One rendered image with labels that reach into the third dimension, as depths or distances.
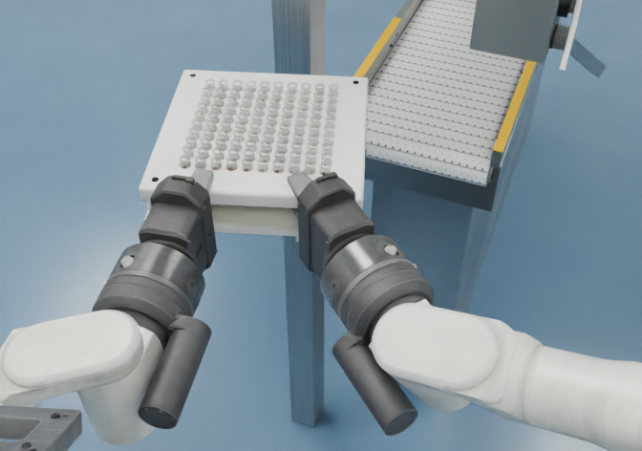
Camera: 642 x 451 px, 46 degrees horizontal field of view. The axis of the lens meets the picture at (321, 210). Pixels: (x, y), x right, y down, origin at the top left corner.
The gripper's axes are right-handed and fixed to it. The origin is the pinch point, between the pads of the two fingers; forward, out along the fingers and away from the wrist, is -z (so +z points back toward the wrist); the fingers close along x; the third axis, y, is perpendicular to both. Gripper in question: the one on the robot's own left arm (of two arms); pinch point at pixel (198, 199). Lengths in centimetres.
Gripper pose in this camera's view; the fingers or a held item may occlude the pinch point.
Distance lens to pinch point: 83.2
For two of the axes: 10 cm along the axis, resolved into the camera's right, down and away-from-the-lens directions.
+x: 0.0, 7.2, 6.9
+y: 9.8, 1.4, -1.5
